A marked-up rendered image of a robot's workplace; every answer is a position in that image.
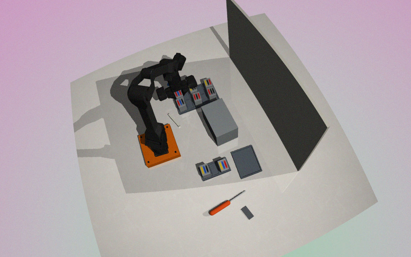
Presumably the grey flat panel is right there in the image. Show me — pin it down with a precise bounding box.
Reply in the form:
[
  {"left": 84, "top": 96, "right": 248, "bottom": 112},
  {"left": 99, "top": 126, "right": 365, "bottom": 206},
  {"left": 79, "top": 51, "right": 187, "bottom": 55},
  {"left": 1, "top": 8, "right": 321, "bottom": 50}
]
[{"left": 226, "top": 0, "right": 330, "bottom": 171}]

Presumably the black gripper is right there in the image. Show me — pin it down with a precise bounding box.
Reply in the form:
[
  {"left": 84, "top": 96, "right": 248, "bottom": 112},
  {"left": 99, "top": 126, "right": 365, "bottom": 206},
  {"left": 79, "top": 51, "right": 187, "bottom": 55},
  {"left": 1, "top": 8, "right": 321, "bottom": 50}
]
[{"left": 156, "top": 75, "right": 197, "bottom": 101}]

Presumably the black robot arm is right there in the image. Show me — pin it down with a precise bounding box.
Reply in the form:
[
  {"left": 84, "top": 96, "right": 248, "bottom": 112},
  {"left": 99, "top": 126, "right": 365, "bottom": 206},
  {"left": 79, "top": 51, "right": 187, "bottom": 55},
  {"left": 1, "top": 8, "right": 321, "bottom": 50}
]
[{"left": 127, "top": 53, "right": 186, "bottom": 157}]

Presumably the orange-handled screwdriver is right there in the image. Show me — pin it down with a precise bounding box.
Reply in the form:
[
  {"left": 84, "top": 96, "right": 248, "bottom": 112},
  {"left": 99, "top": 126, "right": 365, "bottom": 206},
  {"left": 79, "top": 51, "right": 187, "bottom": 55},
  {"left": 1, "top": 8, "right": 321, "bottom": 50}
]
[{"left": 209, "top": 191, "right": 246, "bottom": 216}]

